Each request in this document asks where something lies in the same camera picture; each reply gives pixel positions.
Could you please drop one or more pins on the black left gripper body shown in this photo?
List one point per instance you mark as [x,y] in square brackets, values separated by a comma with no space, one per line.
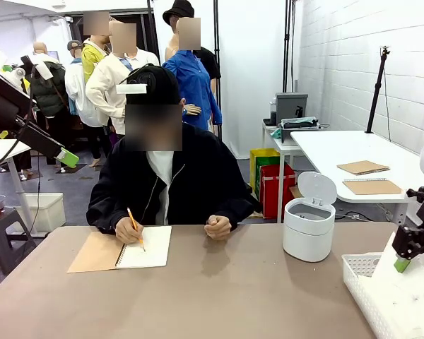
[7,102]

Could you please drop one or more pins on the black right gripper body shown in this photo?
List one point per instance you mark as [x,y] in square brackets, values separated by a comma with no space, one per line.
[420,240]

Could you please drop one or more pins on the white paper sheet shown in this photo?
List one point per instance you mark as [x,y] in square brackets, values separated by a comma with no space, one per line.
[385,257]

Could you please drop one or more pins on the yellow pencil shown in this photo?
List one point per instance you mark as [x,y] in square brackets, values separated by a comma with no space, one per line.
[130,214]

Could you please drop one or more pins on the brown-cover spiral notebook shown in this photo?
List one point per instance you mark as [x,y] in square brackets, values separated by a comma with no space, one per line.
[155,247]

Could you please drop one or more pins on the person's right forearm black sleeve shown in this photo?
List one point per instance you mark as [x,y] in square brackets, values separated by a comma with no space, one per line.
[104,220]

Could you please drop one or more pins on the person's left forearm black sleeve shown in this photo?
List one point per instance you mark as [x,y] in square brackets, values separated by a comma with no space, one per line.
[238,213]

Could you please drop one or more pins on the person's right hand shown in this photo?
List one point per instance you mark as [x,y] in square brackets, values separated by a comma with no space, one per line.
[129,231]

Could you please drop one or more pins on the person's left hand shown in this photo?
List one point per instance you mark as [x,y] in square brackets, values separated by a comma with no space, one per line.
[218,227]

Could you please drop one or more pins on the mannequin in dark puffer vest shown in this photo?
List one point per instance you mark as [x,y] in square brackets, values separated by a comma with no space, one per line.
[53,99]

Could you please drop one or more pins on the white perforated plastic basket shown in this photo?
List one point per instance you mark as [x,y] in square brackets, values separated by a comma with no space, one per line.
[357,282]

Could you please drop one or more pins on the white paper stack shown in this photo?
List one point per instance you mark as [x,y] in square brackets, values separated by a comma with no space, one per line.
[410,314]

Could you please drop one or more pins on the mannequin in white shirt, grey cap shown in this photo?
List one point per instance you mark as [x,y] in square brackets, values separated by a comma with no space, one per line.
[79,95]

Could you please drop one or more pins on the white floor crate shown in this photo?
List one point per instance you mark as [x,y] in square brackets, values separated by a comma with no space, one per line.
[51,212]

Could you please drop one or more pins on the brown closed spiral notebook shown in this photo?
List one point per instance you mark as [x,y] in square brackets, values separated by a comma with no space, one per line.
[372,187]

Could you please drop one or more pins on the mannequin in cream jacket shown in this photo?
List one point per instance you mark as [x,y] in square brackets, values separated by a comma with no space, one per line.
[106,88]

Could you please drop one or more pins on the brown cardboard sheet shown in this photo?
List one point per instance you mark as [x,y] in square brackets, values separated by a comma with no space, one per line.
[362,167]

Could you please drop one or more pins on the mannequin in yellow jacket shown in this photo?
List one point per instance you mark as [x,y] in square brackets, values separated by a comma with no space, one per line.
[90,60]

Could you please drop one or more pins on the grey plastic stool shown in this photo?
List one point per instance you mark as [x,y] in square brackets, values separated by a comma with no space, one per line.
[0,226]

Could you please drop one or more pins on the white lidded trash bin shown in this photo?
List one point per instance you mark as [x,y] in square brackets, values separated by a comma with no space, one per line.
[305,240]

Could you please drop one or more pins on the black baseball cap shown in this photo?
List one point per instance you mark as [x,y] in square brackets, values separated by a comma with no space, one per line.
[162,92]

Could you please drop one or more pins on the large white rounded table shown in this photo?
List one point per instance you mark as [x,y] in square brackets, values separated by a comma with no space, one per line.
[321,152]

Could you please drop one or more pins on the red shopping bag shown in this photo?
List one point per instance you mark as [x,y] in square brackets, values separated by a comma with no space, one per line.
[272,197]

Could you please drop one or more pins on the person's black zip jacket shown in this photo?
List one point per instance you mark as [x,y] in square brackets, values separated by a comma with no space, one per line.
[198,176]

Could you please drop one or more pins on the mannequin in black shirt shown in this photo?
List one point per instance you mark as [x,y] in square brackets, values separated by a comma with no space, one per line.
[171,49]

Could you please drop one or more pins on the mannequin in blue shirt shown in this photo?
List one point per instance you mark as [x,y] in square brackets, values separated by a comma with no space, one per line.
[198,88]

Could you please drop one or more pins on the small white side table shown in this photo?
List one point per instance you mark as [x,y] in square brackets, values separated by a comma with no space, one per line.
[284,148]

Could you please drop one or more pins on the grey tray with teal items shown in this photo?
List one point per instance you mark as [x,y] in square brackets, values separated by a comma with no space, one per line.
[286,136]

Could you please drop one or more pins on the yellow shopping bag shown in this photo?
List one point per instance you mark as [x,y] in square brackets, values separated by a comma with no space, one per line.
[256,169]

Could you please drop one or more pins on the teal cloth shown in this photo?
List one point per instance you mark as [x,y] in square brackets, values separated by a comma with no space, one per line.
[276,133]

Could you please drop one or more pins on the black bucket hat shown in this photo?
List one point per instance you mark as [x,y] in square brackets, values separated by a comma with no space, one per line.
[178,10]

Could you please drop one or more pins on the grey box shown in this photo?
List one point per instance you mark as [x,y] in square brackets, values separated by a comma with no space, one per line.
[289,106]

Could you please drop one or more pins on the dark jar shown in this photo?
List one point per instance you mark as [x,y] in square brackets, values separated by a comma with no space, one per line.
[273,114]

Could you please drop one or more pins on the black light stand pole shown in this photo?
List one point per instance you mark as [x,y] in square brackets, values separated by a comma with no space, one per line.
[287,53]
[216,35]

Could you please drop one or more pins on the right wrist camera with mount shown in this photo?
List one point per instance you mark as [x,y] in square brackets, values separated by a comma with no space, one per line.
[417,194]

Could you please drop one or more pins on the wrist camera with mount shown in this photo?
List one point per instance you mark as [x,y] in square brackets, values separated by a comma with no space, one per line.
[44,71]
[417,194]

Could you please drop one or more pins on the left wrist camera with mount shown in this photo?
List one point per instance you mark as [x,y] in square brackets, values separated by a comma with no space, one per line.
[44,71]

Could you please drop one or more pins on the white head-mounted camera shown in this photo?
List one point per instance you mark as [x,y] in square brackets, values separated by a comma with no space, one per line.
[130,89]

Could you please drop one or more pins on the tall black camera tripod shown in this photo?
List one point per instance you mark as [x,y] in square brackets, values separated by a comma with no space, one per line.
[376,92]

